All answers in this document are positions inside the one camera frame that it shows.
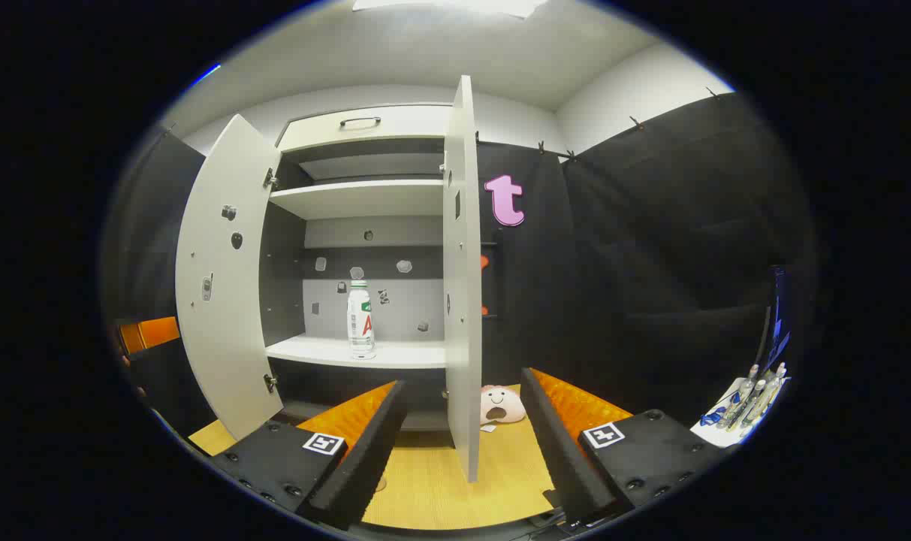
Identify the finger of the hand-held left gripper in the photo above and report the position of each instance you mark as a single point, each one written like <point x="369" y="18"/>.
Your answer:
<point x="151" y="334"/>

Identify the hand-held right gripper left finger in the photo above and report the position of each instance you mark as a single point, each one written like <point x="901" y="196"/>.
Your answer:
<point x="365" y="458"/>

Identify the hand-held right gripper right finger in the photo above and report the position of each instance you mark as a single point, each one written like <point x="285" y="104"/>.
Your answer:
<point x="556" y="443"/>

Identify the white cabinet door camera sticker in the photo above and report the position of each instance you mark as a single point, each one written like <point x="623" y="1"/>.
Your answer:
<point x="222" y="315"/>

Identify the white green plastic bottle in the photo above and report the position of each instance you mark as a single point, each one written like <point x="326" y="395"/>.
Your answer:
<point x="360" y="323"/>

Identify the white cabinet door headphones sticker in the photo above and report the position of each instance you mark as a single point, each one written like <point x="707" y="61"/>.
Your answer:
<point x="463" y="300"/>

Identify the metal door hinge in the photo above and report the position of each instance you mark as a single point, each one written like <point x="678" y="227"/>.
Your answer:
<point x="270" y="179"/>
<point x="270" y="382"/>

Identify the white grey wooden cabinet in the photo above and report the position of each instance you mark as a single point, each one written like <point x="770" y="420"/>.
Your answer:
<point x="365" y="199"/>

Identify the white cabinet drawer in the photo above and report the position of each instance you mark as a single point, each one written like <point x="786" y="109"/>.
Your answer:
<point x="402" y="124"/>

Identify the pink round plush toy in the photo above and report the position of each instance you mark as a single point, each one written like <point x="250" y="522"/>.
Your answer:
<point x="500" y="406"/>

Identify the white pen tray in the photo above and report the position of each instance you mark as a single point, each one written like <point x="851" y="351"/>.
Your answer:
<point x="707" y="434"/>

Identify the grey marker pen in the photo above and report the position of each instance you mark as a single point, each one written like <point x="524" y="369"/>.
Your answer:
<point x="767" y="394"/>
<point x="737" y="398"/>
<point x="750" y="404"/>

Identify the black backdrop cloth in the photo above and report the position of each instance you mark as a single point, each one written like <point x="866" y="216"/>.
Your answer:
<point x="650" y="263"/>

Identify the ceiling light panel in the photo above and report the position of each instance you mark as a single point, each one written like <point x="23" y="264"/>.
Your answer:
<point x="447" y="5"/>

